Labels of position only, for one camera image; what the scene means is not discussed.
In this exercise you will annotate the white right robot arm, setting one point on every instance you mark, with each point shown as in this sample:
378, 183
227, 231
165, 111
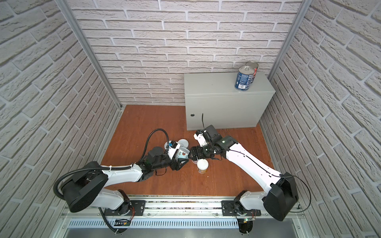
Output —
280, 191

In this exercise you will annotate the blue Progresso soup can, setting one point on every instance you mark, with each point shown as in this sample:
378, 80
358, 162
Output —
244, 77

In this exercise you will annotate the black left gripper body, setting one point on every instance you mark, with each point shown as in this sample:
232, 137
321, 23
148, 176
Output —
167, 162

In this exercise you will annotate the orange can white lid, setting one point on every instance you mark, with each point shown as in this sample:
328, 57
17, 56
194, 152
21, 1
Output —
202, 166

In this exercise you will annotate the grey metal cabinet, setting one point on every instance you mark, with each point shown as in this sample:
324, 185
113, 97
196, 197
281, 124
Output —
214, 100

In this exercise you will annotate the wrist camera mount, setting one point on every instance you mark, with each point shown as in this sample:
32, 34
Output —
157, 152
209, 135

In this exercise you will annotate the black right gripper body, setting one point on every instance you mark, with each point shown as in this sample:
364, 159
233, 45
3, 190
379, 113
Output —
206, 152

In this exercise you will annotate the white grey label can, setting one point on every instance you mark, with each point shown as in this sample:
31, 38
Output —
183, 143

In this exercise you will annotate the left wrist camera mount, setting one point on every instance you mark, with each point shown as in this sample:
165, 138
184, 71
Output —
157, 152

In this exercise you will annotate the red label soup can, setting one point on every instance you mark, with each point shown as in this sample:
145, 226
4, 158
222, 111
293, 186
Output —
253, 65

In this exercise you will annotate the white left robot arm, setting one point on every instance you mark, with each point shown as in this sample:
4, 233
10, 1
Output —
86, 187

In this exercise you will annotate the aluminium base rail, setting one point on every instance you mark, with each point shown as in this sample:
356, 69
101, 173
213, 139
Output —
195, 212

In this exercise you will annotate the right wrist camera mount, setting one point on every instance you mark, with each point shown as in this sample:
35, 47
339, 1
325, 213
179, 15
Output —
209, 135

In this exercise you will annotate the yellow label can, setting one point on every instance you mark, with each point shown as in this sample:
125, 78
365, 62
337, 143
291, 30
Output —
168, 145

